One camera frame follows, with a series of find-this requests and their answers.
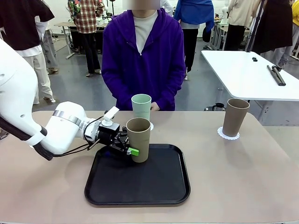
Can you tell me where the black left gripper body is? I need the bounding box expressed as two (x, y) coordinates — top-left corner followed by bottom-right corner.
(97, 123), (121, 147)

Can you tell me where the brown plastic cup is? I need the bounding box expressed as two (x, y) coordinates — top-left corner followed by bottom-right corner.
(126, 118), (151, 163)
(221, 98), (250, 137)

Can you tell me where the pale green plastic cup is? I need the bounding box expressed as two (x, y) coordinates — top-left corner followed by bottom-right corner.
(131, 93), (152, 124)

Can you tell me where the person's left forearm purple sleeve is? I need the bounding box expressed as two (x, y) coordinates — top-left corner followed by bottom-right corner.
(155, 77), (184, 110)

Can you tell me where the person's right forearm purple sleeve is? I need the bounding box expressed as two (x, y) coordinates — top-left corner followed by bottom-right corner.
(102, 74), (124, 110)

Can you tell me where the black plastic tray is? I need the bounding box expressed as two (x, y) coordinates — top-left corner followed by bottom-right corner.
(84, 143), (192, 206)

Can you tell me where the person in purple hoodie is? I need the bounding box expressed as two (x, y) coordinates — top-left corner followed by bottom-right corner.
(101, 7), (186, 112)

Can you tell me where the person in grey trousers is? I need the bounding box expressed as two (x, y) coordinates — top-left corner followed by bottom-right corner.
(35, 16), (59, 75)

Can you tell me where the person in plaid shirt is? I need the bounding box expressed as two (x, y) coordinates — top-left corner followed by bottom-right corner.
(67, 0), (105, 77)

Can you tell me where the grey background desk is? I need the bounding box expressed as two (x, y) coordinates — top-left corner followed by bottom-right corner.
(210, 20), (231, 51)
(54, 21), (106, 59)

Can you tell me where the white side table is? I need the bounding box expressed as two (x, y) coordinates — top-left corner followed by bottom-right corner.
(200, 49), (299, 119)

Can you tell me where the person in blue jacket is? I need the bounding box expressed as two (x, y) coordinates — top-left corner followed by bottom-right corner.
(174, 0), (215, 80)

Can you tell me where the person in black shirt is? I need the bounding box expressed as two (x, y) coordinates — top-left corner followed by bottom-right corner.
(0, 0), (57, 105)

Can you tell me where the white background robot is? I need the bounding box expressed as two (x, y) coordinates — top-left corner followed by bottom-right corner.
(221, 6), (229, 25)

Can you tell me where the black folded tripod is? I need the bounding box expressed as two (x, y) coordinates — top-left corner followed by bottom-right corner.
(267, 65), (286, 86)

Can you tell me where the black stand pole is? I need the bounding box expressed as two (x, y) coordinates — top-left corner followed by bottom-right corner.
(245, 0), (267, 52)

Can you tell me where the person in cream jacket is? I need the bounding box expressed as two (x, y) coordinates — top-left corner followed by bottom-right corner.
(227, 0), (260, 51)

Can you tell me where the person in black coat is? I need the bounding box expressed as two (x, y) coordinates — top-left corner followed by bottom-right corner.
(252, 0), (294, 70)

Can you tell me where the person in yellow top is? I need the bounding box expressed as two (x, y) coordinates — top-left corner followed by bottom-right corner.
(291, 0), (299, 26)

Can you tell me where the thin black left gripper cable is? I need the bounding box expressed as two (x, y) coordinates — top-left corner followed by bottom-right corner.
(52, 116), (106, 157)

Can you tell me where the black left arm cable sleeve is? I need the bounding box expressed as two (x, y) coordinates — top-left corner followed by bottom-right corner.
(0, 116), (54, 161)

